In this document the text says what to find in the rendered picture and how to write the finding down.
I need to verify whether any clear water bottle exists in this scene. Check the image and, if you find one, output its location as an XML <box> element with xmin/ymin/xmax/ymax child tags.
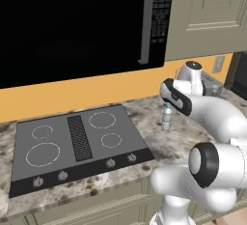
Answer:
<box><xmin>161</xmin><ymin>102</ymin><xmax>174</xmax><ymax>132</ymax></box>

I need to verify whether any grey electric hob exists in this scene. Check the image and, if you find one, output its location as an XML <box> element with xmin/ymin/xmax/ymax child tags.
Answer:
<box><xmin>8</xmin><ymin>103</ymin><xmax>156</xmax><ymax>199</ymax></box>

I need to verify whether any grey toaster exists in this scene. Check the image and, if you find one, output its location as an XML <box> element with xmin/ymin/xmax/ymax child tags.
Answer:
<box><xmin>201</xmin><ymin>72</ymin><xmax>225</xmax><ymax>98</ymax></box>

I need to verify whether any black microwave oven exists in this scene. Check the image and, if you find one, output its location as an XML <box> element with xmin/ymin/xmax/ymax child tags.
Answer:
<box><xmin>0</xmin><ymin>0</ymin><xmax>175</xmax><ymax>90</ymax></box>

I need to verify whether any beige drawer front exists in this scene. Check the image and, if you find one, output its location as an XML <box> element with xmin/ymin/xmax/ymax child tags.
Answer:
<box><xmin>32</xmin><ymin>180</ymin><xmax>164</xmax><ymax>225</ymax></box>

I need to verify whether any black appliance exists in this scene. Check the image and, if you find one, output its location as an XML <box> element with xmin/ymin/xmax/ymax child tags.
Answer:
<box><xmin>224</xmin><ymin>51</ymin><xmax>247</xmax><ymax>101</ymax></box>

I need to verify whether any grey microwave door handle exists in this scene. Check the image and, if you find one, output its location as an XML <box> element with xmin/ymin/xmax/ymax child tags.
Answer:
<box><xmin>137</xmin><ymin>0</ymin><xmax>156</xmax><ymax>66</ymax></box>

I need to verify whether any grey wall socket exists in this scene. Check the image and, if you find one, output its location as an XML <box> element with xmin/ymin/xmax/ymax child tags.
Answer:
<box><xmin>212</xmin><ymin>54</ymin><xmax>227</xmax><ymax>74</ymax></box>

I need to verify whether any beige wall cupboard door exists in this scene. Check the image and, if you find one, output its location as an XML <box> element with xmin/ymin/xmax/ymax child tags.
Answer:
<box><xmin>164</xmin><ymin>0</ymin><xmax>247</xmax><ymax>62</ymax></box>

